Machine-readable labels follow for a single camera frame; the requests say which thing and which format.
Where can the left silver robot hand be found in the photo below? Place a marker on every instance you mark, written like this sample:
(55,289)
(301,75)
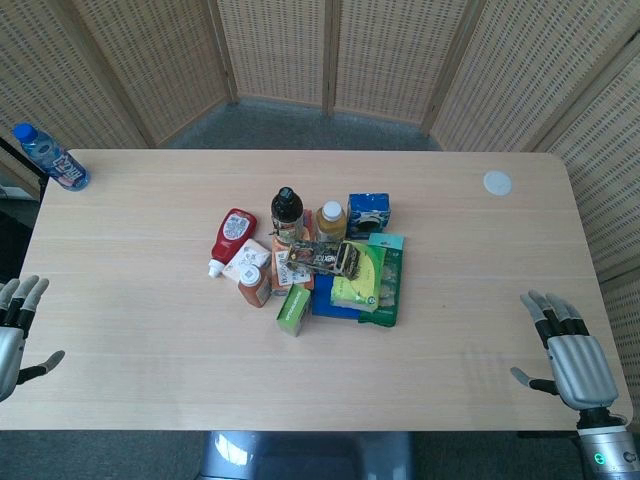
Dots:
(10,345)

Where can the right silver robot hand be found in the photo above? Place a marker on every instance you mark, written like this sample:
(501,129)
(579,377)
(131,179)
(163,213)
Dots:
(580,362)

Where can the orange juice bottle white cap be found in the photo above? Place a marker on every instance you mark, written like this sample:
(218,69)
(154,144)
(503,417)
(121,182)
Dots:
(330,221)

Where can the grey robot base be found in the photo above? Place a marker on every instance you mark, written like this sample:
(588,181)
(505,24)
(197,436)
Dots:
(305,456)

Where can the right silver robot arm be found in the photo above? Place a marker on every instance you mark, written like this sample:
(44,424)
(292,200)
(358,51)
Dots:
(607,447)

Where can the black stand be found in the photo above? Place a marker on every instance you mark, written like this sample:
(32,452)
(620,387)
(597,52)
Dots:
(22,165)

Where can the blue-capped water bottle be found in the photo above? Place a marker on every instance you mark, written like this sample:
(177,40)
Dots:
(52,157)

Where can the green snack package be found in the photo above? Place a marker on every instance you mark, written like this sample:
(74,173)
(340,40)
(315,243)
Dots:
(390,285)

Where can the yellow-green snack bag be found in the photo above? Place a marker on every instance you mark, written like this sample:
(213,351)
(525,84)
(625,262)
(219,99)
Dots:
(361,280)

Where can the red ketchup squeeze bottle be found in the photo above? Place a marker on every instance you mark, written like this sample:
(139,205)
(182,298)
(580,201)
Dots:
(231,237)

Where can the white and orange carton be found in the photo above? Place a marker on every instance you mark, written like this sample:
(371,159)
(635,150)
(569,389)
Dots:
(246,261)

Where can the orange sauce bottle white label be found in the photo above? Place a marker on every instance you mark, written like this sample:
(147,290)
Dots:
(254,287)

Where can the blue cookie box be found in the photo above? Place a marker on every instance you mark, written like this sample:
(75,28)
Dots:
(369,216)

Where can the flat blue box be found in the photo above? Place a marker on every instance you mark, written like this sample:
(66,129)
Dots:
(327,300)

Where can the dark printed snack box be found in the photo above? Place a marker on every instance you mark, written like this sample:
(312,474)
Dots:
(320,257)

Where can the small green box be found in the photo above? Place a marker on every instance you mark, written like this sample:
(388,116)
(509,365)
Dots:
(294,310)

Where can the orange snack packet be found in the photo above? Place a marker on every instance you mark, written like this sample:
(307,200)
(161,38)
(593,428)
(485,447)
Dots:
(287,270)

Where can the dark drink bottle black cap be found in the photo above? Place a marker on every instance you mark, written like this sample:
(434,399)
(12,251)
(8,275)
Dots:
(287,212)

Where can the wooden folding screen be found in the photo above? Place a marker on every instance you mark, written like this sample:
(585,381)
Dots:
(320,65)

